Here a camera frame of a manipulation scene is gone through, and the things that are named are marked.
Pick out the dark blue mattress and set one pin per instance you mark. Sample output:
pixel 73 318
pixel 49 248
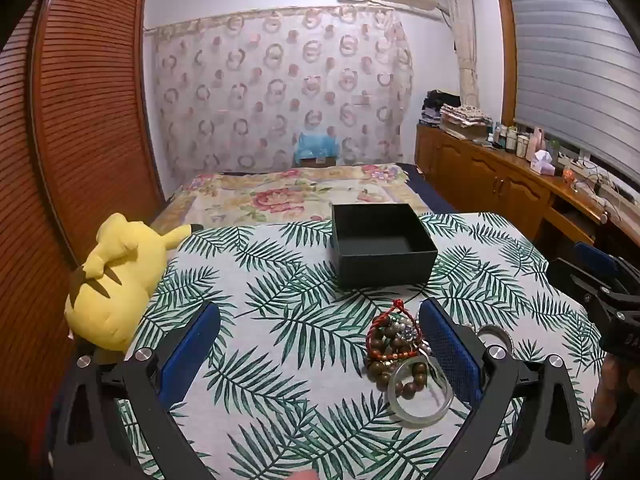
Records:
pixel 430 190

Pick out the silver bangle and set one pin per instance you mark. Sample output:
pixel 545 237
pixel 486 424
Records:
pixel 492 328

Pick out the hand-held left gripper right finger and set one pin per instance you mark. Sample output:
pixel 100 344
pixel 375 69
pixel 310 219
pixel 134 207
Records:
pixel 450 355

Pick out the yellow plush toy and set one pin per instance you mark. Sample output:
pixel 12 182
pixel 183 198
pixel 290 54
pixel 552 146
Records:
pixel 115 290

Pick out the floral folded cloth stack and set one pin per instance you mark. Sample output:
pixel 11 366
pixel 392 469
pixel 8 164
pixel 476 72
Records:
pixel 467 117

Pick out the black jewelry box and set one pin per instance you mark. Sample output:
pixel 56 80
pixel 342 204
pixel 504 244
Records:
pixel 382 270

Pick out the wrapped air conditioner pipe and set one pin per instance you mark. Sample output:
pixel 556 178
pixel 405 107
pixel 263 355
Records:
pixel 465 50

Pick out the pink paper box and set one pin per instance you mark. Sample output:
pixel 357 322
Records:
pixel 542 162

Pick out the floral bedspread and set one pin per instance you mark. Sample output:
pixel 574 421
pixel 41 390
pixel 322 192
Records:
pixel 270 200

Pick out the grey window blind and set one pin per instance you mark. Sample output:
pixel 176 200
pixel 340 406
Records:
pixel 575 60

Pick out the pale jade bangle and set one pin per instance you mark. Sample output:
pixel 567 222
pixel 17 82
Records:
pixel 420 421

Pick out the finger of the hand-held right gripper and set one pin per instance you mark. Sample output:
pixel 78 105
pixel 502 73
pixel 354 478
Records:
pixel 575 275
pixel 595 255

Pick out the row of cosmetic bottles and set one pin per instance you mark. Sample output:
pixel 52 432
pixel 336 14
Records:
pixel 512 140

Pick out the leaf print tablecloth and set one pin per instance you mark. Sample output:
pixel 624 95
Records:
pixel 280 340

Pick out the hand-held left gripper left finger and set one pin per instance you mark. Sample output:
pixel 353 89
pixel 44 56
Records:
pixel 192 355

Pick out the wooden sideboard cabinet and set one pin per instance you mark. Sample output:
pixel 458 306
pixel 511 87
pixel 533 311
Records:
pixel 480 175

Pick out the dark folded clothes stack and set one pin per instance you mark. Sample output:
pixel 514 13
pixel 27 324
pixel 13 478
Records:
pixel 437 105

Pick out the wooden louvered wardrobe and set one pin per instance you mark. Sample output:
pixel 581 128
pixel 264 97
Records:
pixel 80 110

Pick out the blue bag on bed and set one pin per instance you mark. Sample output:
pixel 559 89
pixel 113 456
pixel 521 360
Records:
pixel 317 145

